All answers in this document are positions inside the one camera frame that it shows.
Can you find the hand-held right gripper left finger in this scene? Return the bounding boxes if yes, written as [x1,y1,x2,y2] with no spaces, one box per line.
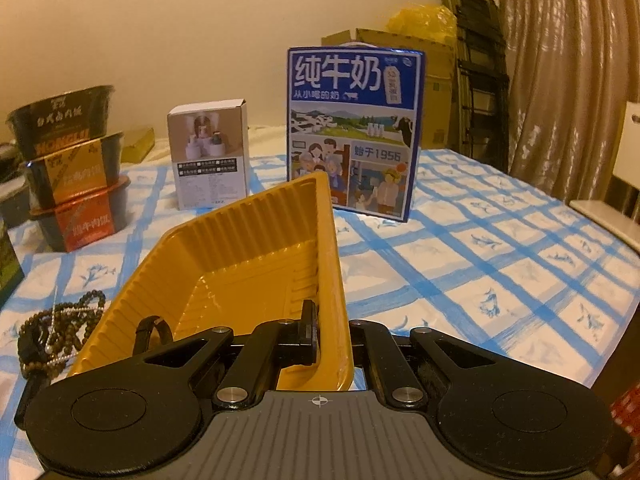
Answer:
[136,300,321,409]

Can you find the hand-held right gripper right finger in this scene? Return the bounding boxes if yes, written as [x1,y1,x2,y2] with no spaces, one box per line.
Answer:
[348,319,502,407]

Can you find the yellow plastic tray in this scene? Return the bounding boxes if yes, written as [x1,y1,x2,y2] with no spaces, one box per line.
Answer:
[66,171,357,394]

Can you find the brown bead necklace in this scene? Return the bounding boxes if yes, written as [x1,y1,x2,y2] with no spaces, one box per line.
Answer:
[15,290,109,428]

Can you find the blue checkered tablecloth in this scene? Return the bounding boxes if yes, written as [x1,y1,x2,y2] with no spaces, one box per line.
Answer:
[0,147,640,480]

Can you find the black wrist watch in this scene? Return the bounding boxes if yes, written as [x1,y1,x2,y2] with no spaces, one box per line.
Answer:
[134,315,174,357]

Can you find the white photo printed box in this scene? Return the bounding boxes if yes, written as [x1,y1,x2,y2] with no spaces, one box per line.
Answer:
[167,98,251,211]

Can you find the blue milk carton box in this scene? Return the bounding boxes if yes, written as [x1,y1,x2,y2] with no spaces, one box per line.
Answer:
[286,46,426,224]

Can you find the red label noodle bowl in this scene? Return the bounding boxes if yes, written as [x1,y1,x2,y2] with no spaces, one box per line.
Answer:
[30,180,132,254]

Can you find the gold box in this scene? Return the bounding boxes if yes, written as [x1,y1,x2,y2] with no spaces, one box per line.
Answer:
[121,126,156,164]

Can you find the red packet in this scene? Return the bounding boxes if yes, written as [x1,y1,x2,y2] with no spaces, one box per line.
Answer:
[607,385,640,462]

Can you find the brown cardboard box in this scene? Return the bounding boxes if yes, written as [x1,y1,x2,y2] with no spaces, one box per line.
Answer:
[321,27,459,151]

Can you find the yellow label noodle bowl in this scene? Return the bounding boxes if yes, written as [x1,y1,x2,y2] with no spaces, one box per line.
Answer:
[22,132,126,207]

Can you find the folding step ladder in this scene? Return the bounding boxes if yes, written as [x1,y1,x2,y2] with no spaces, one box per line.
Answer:
[442,0,512,172]

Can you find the printed scenery box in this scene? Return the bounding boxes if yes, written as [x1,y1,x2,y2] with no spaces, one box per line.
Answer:
[0,220,25,311]

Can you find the white furniture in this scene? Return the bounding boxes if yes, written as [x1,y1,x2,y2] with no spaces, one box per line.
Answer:
[570,101,640,257]

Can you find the dark container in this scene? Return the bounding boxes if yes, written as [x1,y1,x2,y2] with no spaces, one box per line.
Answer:
[0,180,34,232]

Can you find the yellow plastic bag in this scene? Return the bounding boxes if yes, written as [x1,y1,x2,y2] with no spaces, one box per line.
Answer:
[389,2,459,44]

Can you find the black instant noodle bowl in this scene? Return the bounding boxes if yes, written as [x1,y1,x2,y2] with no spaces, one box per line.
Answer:
[6,85,119,161]

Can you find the beige curtain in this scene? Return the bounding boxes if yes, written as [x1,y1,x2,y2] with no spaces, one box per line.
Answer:
[499,0,640,207]

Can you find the thin pearl chain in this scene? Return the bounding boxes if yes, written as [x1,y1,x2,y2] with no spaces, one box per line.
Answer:
[44,285,63,356]

